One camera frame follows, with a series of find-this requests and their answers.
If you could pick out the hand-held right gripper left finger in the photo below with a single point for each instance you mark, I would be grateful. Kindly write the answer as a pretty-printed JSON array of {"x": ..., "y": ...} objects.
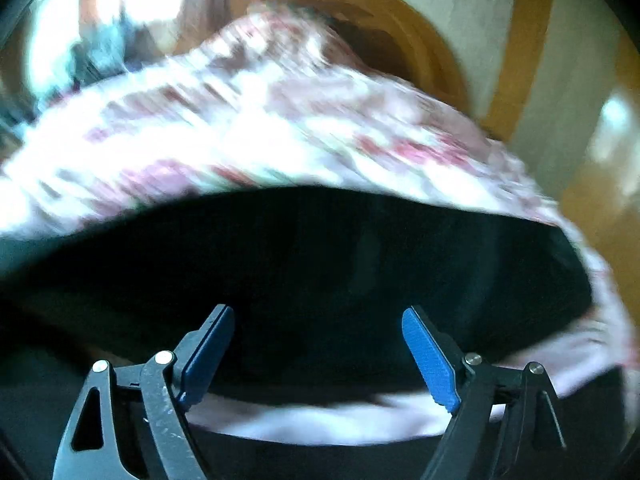
[{"x": 207, "y": 355}]

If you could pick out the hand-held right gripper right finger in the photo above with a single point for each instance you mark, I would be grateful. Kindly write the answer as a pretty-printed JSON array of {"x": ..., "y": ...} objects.
[{"x": 430, "y": 355}]

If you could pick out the bright window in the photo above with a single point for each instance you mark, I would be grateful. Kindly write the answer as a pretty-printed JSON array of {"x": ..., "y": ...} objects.
[{"x": 60, "y": 20}]

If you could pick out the black pants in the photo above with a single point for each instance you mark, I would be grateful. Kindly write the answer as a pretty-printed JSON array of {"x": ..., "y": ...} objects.
[{"x": 310, "y": 270}]

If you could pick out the wooden door frame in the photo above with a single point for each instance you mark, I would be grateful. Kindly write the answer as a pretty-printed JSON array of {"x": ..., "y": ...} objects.
[{"x": 530, "y": 35}]

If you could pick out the arched wooden headboard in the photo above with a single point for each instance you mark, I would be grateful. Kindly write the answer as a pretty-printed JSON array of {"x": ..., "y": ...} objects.
[{"x": 400, "y": 25}]

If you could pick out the pink floral blanket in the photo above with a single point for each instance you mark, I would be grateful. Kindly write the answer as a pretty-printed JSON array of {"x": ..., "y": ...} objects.
[{"x": 280, "y": 125}]

